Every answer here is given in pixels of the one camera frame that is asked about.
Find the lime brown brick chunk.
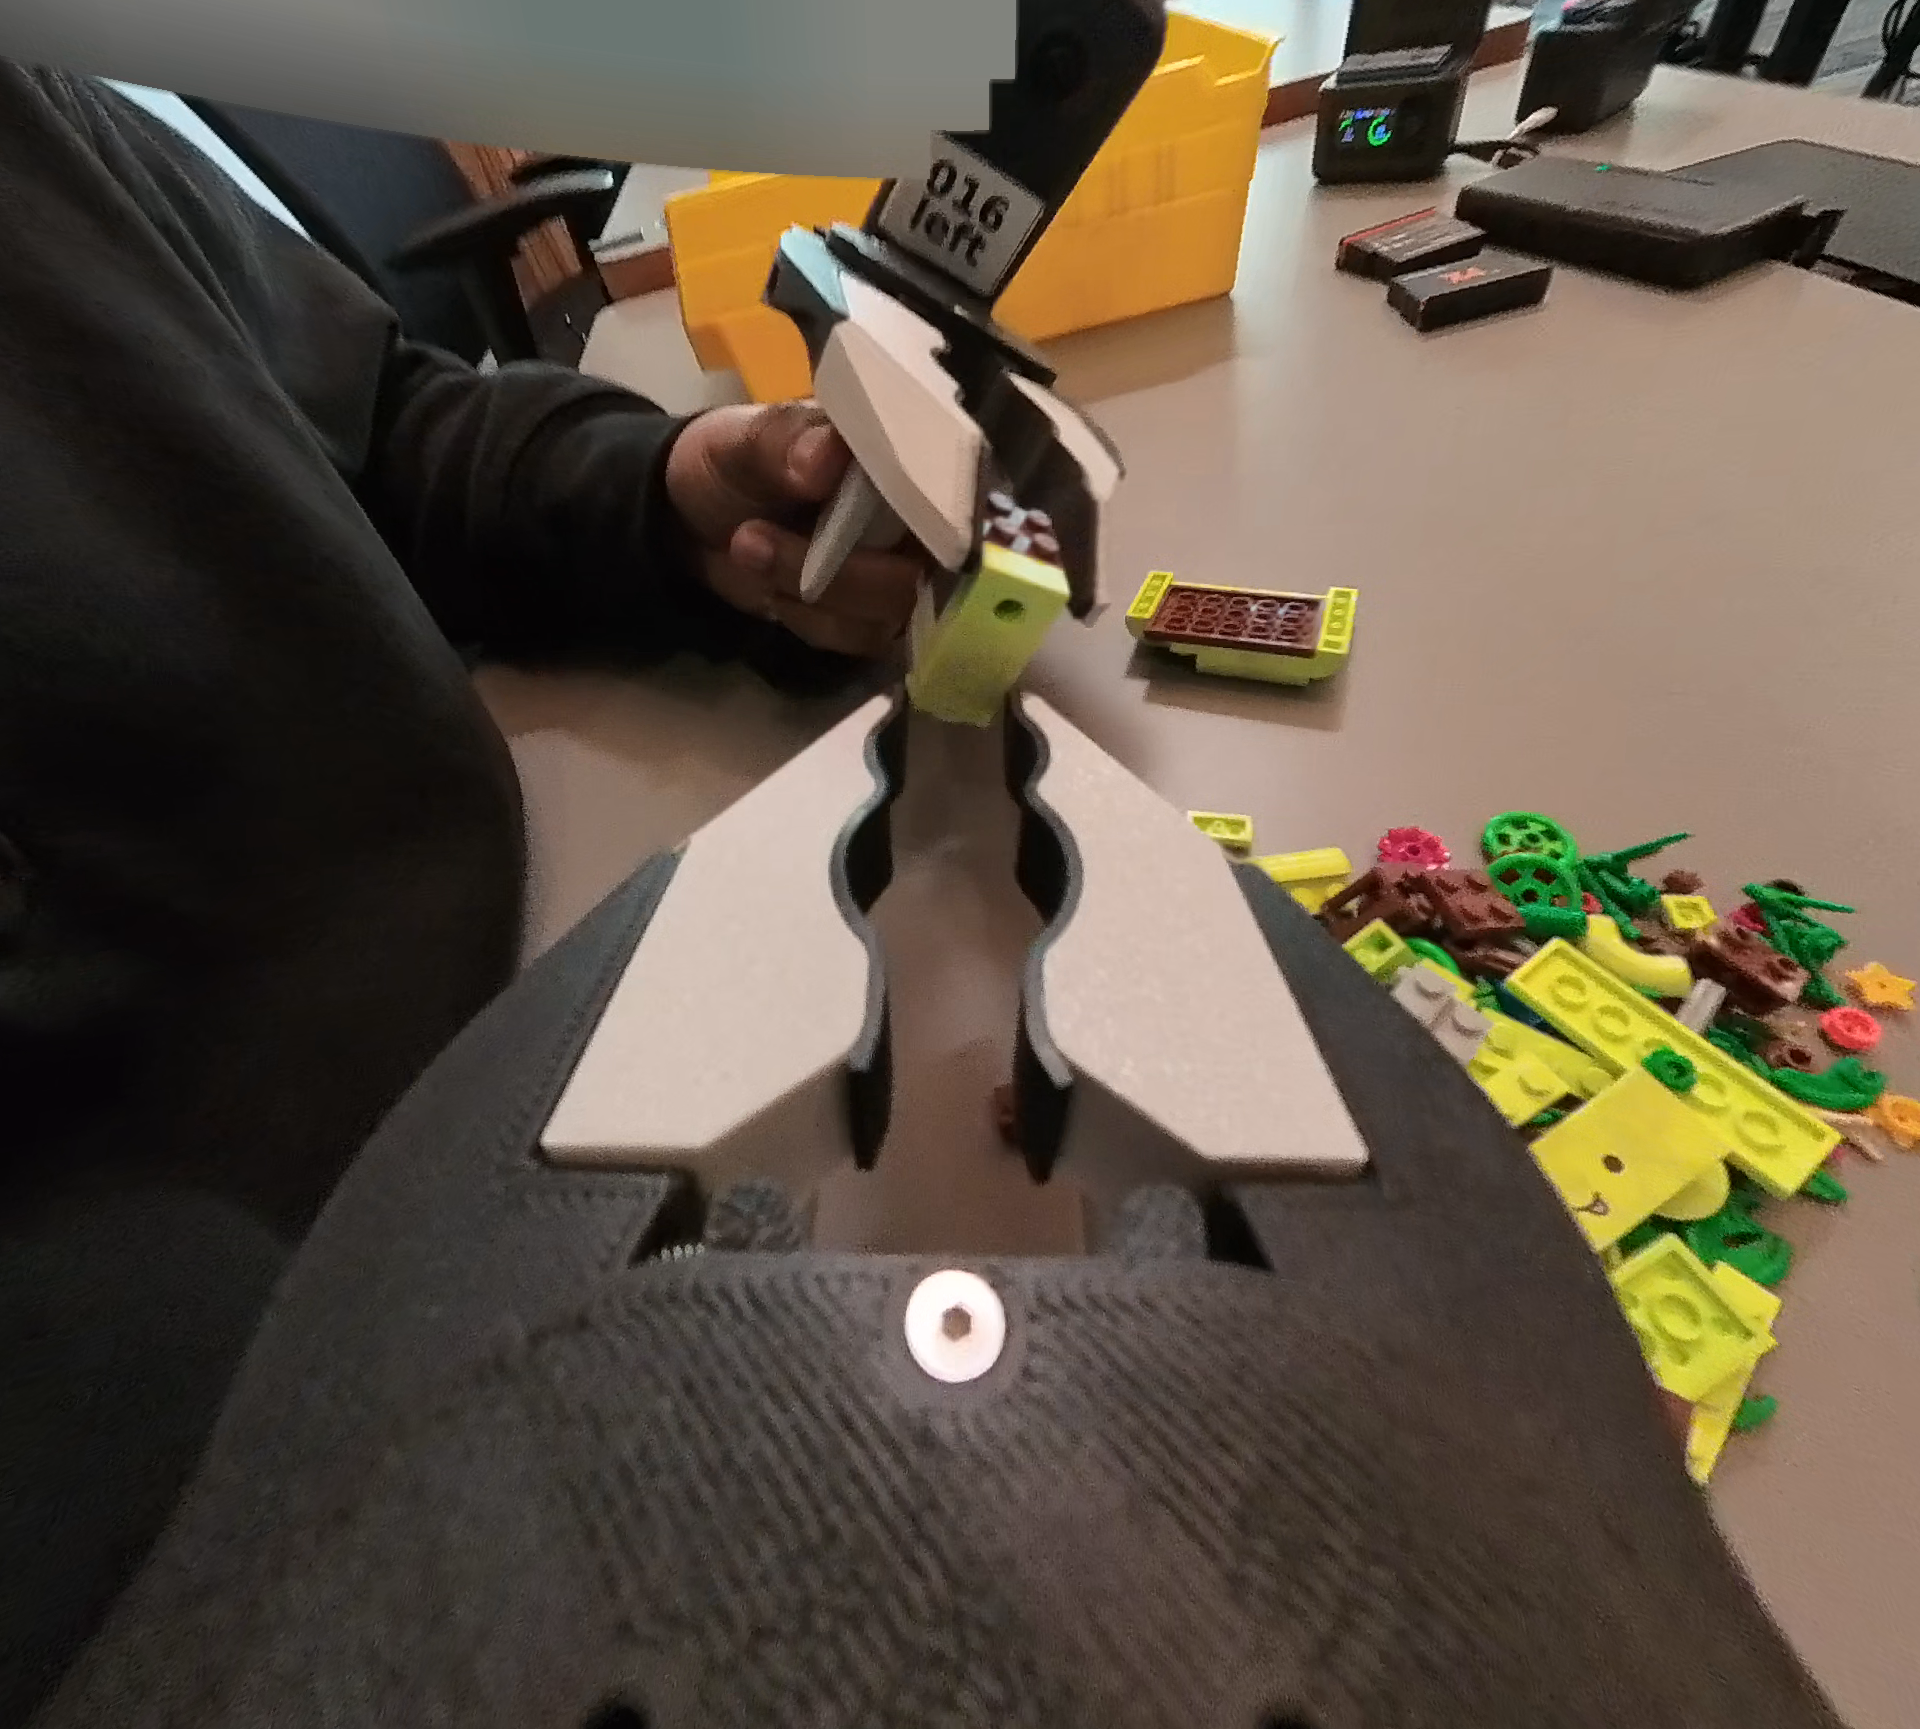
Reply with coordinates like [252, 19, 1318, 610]
[903, 490, 1078, 729]

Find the pile of loose toy bricks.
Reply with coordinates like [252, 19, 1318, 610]
[1183, 807, 1920, 1487]

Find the dark desk cable flap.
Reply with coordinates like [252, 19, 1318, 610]
[1664, 137, 1920, 306]

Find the large lime brick assembly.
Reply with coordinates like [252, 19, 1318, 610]
[1123, 569, 1361, 691]

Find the small grey plate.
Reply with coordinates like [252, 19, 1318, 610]
[1391, 960, 1481, 1056]

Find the yellow box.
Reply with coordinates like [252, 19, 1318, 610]
[664, 10, 1285, 404]

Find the black storage case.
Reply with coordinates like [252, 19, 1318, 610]
[1513, 0, 1757, 133]

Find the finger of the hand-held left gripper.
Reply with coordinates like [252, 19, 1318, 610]
[811, 297, 996, 570]
[991, 371, 1127, 617]

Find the person's left hand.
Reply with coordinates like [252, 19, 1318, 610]
[666, 401, 924, 658]

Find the black flat device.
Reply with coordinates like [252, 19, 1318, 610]
[1454, 156, 1848, 292]

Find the black office chair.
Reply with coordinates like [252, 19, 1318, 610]
[390, 156, 625, 367]

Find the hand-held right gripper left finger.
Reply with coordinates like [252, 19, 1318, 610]
[540, 695, 912, 1182]

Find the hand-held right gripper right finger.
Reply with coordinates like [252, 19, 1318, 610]
[997, 691, 1373, 1199]

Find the black charger case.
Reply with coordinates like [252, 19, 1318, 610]
[1311, 0, 1503, 185]

